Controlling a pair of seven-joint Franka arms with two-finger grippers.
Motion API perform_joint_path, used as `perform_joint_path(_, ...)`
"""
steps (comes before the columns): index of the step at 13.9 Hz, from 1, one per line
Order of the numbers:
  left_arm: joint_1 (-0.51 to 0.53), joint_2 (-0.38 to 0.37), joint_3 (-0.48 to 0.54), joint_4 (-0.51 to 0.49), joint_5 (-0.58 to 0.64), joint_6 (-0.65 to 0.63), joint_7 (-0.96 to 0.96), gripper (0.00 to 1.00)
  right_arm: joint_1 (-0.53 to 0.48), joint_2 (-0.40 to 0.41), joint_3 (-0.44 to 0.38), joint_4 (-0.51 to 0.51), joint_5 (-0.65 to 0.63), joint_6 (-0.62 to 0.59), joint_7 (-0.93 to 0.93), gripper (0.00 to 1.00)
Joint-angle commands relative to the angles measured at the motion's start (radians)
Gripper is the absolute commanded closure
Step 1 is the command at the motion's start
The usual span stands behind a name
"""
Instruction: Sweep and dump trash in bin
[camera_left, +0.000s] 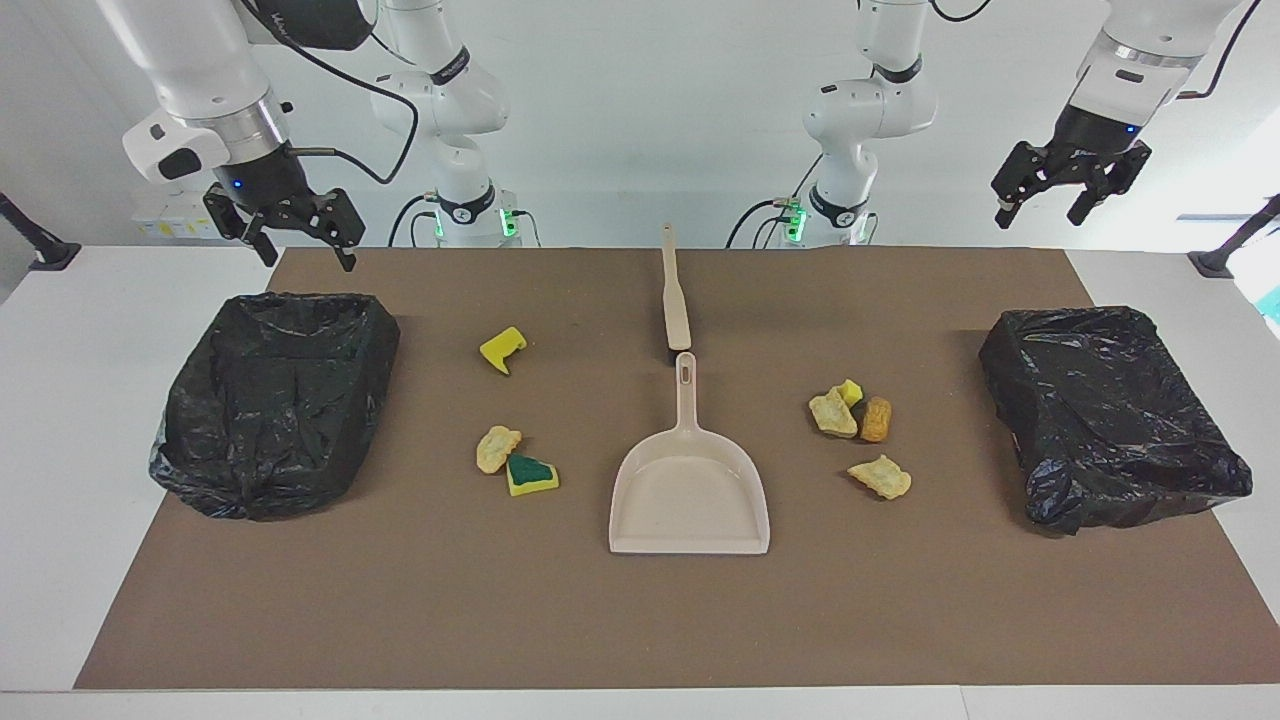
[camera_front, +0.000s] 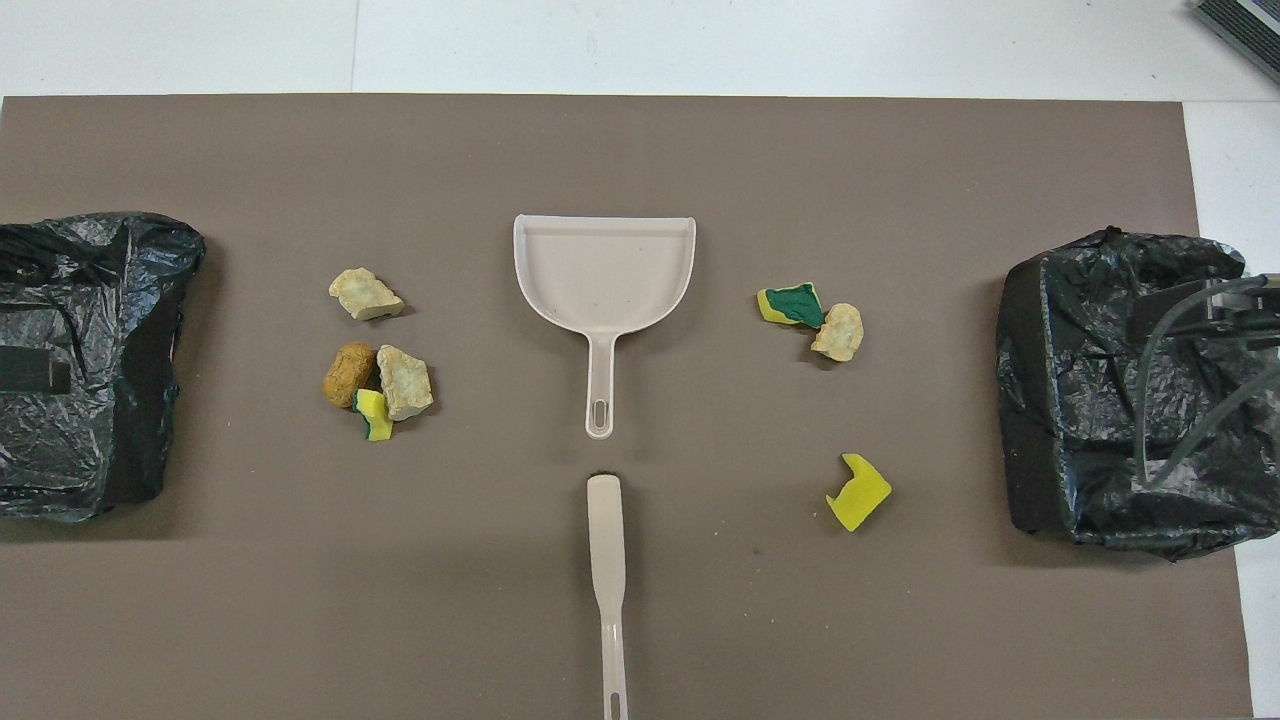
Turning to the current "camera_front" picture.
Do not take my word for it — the bin with smooth black bag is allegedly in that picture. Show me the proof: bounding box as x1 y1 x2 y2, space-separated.
0 211 207 525

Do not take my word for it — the beige plastic dustpan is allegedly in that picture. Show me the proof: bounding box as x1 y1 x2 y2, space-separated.
513 213 697 441

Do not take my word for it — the bin with crumpled black bag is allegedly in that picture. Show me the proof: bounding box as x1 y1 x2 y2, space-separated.
996 227 1280 561

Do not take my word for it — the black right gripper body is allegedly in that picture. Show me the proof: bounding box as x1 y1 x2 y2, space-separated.
1132 272 1280 349

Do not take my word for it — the brown sponge lump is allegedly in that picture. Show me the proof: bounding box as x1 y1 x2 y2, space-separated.
322 341 379 409

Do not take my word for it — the brown table mat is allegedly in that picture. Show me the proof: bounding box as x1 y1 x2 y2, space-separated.
0 94 1254 720

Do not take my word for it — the small yellow green sponge scrap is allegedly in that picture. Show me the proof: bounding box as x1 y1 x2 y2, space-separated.
352 388 396 443

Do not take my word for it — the beige plastic hand brush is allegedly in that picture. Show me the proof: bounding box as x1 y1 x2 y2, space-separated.
586 474 631 720

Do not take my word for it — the green yellow sponge piece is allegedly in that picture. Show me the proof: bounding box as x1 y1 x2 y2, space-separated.
756 282 827 329

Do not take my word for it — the large beige sponge chunk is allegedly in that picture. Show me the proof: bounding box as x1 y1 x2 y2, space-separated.
376 344 435 422

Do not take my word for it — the dark ribbed device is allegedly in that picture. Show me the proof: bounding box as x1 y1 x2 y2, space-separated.
1192 0 1280 86

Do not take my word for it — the notched yellow sponge piece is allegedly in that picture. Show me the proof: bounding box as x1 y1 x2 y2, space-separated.
825 453 893 533

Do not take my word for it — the rounded beige sponge scrap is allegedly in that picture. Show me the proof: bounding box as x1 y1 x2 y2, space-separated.
810 302 865 363

